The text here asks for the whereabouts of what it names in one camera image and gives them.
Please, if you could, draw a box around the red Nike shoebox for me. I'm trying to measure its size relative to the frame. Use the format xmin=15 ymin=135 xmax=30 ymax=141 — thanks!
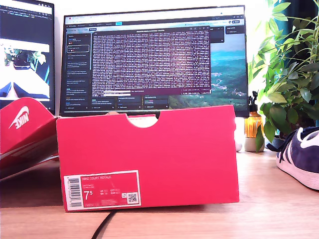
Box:
xmin=0 ymin=97 xmax=240 ymax=212

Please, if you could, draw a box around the blue suede shoe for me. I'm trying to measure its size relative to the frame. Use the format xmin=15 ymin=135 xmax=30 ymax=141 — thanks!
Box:
xmin=275 ymin=126 xmax=319 ymax=191

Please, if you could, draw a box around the large computer monitor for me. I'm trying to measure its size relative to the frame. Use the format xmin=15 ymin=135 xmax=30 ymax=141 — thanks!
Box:
xmin=59 ymin=5 xmax=250 ymax=120

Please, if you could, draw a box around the amber pump bottle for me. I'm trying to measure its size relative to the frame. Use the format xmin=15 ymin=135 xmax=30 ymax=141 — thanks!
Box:
xmin=245 ymin=91 xmax=264 ymax=139

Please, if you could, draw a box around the beige round pot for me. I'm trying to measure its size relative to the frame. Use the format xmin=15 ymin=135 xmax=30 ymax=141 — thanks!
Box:
xmin=244 ymin=136 xmax=265 ymax=152

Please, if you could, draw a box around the black plant tray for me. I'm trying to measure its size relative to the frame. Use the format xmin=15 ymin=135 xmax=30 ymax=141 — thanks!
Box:
xmin=266 ymin=138 xmax=286 ymax=151

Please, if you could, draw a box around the green leafy plant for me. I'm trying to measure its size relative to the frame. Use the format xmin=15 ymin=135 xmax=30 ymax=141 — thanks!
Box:
xmin=249 ymin=0 xmax=319 ymax=152

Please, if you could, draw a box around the small computer monitor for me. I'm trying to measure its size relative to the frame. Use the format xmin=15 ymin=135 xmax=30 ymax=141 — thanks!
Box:
xmin=0 ymin=0 xmax=56 ymax=115

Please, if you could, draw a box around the dark teal curtain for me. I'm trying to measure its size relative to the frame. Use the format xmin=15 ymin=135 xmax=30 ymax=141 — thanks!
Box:
xmin=270 ymin=0 xmax=319 ymax=65

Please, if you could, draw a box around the black table cable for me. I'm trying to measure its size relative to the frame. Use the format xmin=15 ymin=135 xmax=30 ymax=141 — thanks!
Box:
xmin=91 ymin=211 xmax=118 ymax=239

